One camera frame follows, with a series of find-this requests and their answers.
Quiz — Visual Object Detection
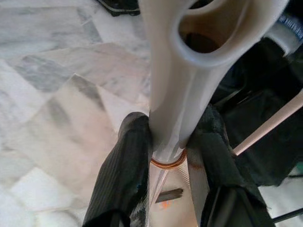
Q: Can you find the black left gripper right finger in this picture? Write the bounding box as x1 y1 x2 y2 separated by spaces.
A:
187 104 276 227

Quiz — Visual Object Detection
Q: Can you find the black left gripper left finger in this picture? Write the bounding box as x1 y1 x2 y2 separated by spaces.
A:
81 112 155 227

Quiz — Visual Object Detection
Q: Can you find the beige dustpan with long handle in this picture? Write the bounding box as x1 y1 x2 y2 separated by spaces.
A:
233 88 303 157

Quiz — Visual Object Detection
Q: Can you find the white handled beige broom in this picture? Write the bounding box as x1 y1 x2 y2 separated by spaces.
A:
138 0 291 227

